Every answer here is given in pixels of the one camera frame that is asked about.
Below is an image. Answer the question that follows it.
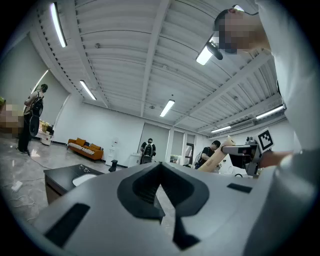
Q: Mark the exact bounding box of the white ceramic sink basin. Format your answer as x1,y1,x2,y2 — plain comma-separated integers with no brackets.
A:
72,174,98,187

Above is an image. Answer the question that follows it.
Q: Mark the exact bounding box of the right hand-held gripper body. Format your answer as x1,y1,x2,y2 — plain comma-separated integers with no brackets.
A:
229,128,275,177

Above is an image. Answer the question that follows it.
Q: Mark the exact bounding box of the black floor cable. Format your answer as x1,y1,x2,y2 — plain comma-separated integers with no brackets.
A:
26,149,52,169

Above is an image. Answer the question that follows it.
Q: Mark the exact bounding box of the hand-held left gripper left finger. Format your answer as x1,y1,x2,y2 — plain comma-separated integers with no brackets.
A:
33,161,181,256

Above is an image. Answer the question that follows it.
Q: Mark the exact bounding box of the person's white shirt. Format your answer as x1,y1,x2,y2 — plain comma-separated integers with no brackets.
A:
243,0,320,256

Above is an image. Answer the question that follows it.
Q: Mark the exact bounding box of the orange sofa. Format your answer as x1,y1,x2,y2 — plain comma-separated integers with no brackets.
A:
66,137,104,164

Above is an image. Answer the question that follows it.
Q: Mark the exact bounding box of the long ceiling light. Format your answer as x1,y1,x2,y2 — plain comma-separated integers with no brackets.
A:
195,44,214,66
159,99,175,118
49,1,68,48
254,105,285,120
210,125,232,134
79,79,97,101

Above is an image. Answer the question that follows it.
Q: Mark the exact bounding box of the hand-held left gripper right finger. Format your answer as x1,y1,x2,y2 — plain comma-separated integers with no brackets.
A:
159,161,275,256

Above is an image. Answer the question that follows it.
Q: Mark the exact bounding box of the white low cabinet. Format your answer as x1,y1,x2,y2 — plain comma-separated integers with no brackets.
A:
128,152,143,168

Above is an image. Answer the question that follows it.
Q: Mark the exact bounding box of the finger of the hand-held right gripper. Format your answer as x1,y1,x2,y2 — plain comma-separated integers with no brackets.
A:
221,144,253,154

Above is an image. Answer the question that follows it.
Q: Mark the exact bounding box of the black head-worn camera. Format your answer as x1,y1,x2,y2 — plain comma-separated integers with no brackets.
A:
206,40,224,61

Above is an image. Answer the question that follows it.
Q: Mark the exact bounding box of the person's head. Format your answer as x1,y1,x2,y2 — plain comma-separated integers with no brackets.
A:
214,7,272,55

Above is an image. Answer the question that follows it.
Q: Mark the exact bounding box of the person's right forearm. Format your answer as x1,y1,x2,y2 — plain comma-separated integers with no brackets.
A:
259,149,294,168

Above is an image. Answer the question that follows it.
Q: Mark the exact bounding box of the white round cabinet red dot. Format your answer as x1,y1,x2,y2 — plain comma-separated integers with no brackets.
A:
39,129,55,146

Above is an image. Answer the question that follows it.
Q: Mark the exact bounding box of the white water dispenser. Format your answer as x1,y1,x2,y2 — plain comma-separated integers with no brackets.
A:
106,136,120,166

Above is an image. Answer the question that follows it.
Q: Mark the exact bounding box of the grey roller blind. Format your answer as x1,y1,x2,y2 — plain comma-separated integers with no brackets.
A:
172,129,186,161
37,72,70,131
141,122,171,163
0,34,48,106

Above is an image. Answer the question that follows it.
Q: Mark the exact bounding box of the ceiling air conditioner unit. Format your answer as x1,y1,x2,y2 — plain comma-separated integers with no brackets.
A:
229,119,255,133

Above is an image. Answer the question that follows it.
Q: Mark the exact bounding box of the white power strip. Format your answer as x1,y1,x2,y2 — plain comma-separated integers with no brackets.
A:
10,180,24,192

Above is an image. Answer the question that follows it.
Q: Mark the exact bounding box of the black vanity countertop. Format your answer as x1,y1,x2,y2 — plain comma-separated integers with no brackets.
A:
43,163,105,205

